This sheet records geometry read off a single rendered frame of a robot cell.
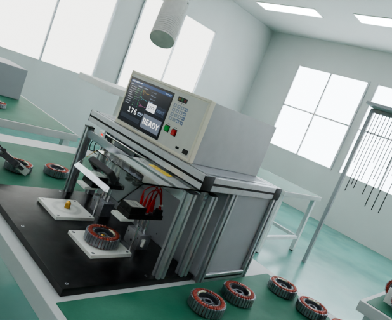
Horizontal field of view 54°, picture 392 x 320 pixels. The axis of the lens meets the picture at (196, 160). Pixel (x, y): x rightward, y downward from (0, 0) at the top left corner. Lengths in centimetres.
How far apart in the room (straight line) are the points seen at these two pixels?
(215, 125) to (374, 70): 684
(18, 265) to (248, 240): 78
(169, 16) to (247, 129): 136
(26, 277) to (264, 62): 837
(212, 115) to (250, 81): 785
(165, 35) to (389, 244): 579
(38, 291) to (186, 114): 65
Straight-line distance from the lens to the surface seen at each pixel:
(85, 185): 144
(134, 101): 146
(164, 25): 252
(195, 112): 122
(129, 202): 128
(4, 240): 124
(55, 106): 638
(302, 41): 882
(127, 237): 137
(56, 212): 141
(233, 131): 130
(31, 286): 108
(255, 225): 146
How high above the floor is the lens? 131
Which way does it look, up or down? 8 degrees down
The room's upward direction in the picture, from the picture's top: 21 degrees clockwise
